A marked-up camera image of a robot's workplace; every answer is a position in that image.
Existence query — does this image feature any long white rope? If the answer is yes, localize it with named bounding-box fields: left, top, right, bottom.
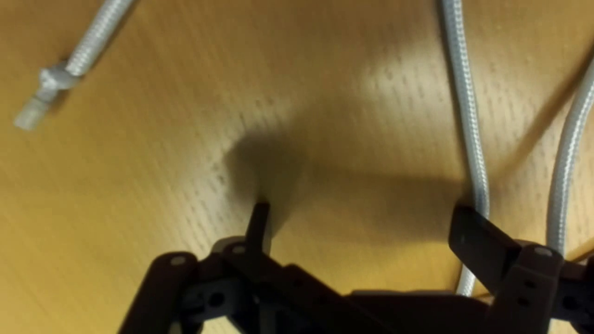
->
left=14, top=0, right=594, bottom=298

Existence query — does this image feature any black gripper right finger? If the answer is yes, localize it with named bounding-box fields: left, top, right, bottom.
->
left=450, top=203, right=594, bottom=334

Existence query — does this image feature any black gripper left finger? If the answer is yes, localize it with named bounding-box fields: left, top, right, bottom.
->
left=118, top=200, right=350, bottom=334

